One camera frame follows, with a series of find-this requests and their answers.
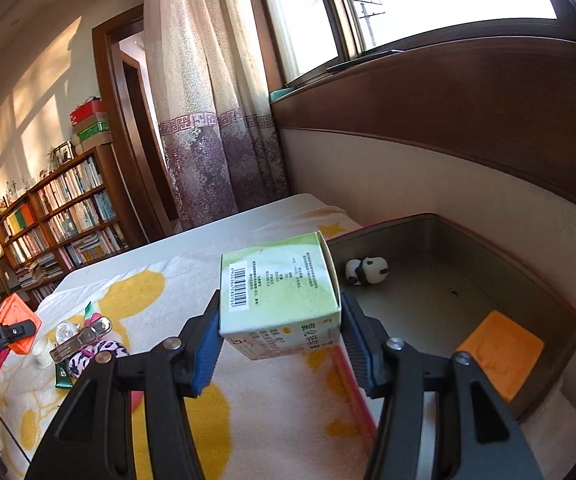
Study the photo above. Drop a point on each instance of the red storage box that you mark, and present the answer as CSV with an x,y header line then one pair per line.
x,y
87,110

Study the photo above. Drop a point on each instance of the light orange foam block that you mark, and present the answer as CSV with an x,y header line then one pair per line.
x,y
498,355

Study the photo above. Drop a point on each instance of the patterned beige purple curtain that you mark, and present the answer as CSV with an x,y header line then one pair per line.
x,y
202,110

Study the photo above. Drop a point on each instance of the wooden padded headboard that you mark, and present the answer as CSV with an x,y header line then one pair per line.
x,y
443,110

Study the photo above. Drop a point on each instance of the green sachet stick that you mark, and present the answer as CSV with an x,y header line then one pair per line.
x,y
87,310

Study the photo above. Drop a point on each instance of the pale green cardboard box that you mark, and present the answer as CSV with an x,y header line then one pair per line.
x,y
278,290

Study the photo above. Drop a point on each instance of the small photo frame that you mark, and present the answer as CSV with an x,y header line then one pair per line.
x,y
62,154

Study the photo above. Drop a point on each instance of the wooden bookshelf with books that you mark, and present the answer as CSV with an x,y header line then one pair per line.
x,y
67,200

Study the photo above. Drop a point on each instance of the green storage box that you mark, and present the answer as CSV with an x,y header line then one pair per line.
x,y
90,131

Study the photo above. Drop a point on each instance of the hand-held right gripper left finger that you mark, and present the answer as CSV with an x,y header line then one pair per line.
x,y
206,355

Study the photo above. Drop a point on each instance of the purple spotted plush toy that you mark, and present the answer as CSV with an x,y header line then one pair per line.
x,y
80,360

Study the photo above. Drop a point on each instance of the white mattress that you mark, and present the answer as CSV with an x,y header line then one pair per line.
x,y
217,225

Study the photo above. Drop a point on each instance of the teal object on sill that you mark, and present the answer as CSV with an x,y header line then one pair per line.
x,y
280,94

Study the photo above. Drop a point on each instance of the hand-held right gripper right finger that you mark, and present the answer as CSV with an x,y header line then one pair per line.
x,y
363,360

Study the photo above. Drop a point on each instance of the brown storage bin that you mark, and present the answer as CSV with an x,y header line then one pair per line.
x,y
418,285

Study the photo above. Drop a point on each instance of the small panda figurine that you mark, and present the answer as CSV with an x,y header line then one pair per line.
x,y
373,270

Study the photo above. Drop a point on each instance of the dark green tube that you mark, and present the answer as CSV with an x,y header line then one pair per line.
x,y
62,377

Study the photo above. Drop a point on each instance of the orange studded toy block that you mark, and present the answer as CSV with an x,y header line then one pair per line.
x,y
12,310

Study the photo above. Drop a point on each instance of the small white cup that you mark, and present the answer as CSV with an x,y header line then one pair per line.
x,y
42,352

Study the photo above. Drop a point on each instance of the white and yellow printed towel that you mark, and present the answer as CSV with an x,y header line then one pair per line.
x,y
268,410

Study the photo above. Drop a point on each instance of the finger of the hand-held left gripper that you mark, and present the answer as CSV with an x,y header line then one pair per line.
x,y
17,332

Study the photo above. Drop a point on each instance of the brown wooden door frame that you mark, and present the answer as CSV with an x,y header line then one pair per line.
x,y
102,85

